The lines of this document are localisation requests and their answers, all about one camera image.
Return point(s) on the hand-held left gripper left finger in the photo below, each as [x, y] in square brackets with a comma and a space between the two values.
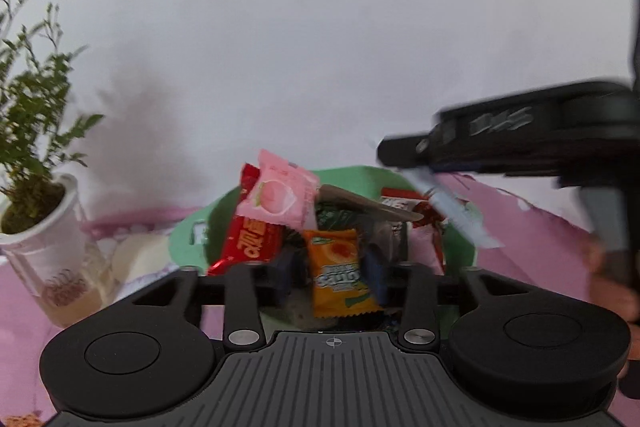
[287, 274]

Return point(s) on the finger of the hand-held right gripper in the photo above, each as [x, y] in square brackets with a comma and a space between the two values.
[450, 147]

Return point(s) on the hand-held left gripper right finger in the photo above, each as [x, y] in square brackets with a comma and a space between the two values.
[375, 274]

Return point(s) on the orange candy packet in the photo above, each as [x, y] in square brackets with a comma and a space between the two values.
[332, 277]

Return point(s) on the red bar packet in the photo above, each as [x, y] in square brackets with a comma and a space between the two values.
[250, 242]

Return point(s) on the red printed snack packet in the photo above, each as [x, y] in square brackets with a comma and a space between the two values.
[425, 237]

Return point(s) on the green date snack packet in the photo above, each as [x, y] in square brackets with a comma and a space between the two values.
[335, 217]

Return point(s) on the white blue thin packet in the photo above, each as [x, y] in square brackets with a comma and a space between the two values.
[460, 217]

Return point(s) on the pink peach snack packet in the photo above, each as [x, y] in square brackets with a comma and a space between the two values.
[275, 197]

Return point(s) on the green plastic bowl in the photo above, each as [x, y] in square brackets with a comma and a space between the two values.
[182, 247]

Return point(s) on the person's right hand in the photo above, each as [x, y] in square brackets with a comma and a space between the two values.
[607, 287]

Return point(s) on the pink printed tablecloth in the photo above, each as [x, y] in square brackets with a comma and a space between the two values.
[525, 232]

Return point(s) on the plant in white cup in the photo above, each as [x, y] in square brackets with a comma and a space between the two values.
[50, 247]

